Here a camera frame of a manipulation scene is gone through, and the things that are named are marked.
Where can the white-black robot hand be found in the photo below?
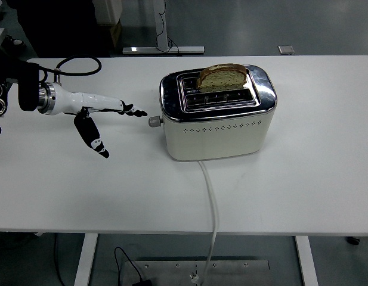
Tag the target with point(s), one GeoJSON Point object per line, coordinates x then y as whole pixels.
{"type": "Point", "coordinates": [82, 101]}

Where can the grey toaster lever knob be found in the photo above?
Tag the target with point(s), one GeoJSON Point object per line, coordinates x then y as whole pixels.
{"type": "Point", "coordinates": [154, 121]}

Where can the cream toaster with chrome top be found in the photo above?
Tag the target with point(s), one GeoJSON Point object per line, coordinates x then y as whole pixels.
{"type": "Point", "coordinates": [219, 137]}

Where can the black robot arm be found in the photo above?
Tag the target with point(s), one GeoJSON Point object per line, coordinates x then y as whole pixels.
{"type": "Point", "coordinates": [25, 86]}

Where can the brown cardboard box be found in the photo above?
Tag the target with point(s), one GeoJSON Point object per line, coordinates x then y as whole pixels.
{"type": "Point", "coordinates": [115, 34]}

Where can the person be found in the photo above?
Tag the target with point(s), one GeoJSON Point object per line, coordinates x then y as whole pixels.
{"type": "Point", "coordinates": [61, 26]}

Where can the person's black-white shoe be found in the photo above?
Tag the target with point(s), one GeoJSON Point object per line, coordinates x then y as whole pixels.
{"type": "Point", "coordinates": [16, 41]}

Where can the white box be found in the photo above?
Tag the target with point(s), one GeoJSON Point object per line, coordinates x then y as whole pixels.
{"type": "Point", "coordinates": [109, 12]}

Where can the silver desk stand with foot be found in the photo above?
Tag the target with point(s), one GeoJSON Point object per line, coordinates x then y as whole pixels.
{"type": "Point", "coordinates": [160, 24]}

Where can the brown bread slice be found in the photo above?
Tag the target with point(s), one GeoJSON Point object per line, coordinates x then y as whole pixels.
{"type": "Point", "coordinates": [221, 80]}

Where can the white table leg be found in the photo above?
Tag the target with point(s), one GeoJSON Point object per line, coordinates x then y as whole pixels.
{"type": "Point", "coordinates": [306, 259]}
{"type": "Point", "coordinates": [85, 259]}

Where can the grey floor socket plate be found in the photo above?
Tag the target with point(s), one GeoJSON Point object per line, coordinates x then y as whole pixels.
{"type": "Point", "coordinates": [286, 49]}

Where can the grey metal plate with screws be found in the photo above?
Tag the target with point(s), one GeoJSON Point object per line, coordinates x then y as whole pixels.
{"type": "Point", "coordinates": [231, 272]}

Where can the black caster wheel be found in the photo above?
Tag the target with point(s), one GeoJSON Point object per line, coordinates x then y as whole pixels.
{"type": "Point", "coordinates": [353, 240]}

